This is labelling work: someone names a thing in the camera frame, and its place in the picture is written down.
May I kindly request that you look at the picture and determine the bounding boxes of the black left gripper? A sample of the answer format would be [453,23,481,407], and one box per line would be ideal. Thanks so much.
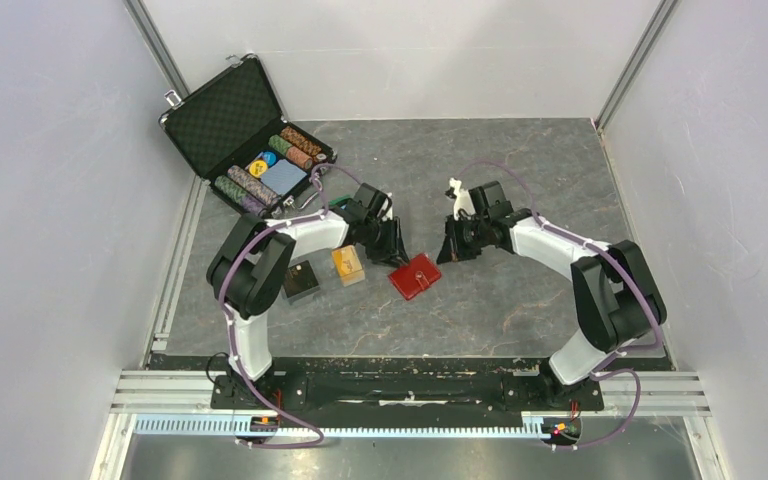
[361,216,410,270]

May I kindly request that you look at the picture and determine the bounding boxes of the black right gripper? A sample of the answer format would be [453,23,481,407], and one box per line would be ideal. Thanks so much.
[437,214,490,265]

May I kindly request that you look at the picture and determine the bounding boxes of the red leather card holder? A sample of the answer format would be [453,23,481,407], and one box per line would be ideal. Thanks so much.
[388,253,442,301]

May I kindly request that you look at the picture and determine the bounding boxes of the clear plastic card box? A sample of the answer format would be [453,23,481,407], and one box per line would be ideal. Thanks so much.
[288,250,344,303]

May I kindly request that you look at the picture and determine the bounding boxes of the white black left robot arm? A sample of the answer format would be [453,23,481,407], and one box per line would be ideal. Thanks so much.
[206,183,409,408]

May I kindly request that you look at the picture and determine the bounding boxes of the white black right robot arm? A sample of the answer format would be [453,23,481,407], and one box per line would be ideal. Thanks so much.
[437,178,667,408]

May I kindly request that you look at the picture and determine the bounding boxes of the orange card stack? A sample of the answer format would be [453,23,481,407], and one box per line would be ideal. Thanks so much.
[331,245,365,287]

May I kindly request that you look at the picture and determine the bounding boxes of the black card stack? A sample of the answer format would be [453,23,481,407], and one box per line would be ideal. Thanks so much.
[283,260,321,304]

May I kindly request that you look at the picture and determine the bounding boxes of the blue playing card deck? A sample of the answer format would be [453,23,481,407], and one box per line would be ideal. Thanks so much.
[260,159,306,196]

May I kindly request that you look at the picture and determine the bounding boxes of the stacked toy building blocks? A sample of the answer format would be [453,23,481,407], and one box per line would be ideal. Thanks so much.
[329,195,352,208]

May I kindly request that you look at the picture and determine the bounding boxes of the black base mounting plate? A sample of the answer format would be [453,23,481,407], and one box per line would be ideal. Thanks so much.
[205,357,604,431]

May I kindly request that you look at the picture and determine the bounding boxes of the red poker chip row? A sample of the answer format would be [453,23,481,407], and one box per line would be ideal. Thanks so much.
[285,146,314,171]

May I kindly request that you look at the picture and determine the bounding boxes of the brown poker chip row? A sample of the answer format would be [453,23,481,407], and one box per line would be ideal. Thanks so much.
[279,126,323,157]

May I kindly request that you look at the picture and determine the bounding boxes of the blue dealer chip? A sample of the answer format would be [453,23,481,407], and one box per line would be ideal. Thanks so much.
[259,151,277,167]

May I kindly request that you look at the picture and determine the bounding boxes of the yellow dealer chip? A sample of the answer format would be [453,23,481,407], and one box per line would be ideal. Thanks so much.
[247,159,269,178]

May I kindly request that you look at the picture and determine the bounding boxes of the purple grey poker chip row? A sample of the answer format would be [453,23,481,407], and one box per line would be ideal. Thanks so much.
[227,165,281,208]

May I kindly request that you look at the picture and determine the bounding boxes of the green purple poker chip row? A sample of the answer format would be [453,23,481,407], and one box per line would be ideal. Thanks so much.
[214,175,267,218]

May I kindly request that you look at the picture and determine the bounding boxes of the black aluminium poker chip case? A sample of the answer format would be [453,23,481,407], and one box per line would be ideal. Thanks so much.
[158,54,337,218]

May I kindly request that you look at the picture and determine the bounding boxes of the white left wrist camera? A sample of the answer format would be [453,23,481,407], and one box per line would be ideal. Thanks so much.
[379,192,394,220]

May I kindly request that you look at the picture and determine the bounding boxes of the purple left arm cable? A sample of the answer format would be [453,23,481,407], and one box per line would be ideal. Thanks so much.
[216,162,365,450]

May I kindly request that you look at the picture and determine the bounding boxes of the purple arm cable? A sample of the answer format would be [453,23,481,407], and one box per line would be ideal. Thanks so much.
[456,160,665,452]
[216,162,365,450]

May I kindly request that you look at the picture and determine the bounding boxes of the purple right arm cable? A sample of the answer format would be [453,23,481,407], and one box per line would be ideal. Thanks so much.
[456,160,665,452]

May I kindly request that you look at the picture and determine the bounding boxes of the aluminium slotted rail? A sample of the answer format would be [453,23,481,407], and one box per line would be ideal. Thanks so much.
[133,414,579,440]

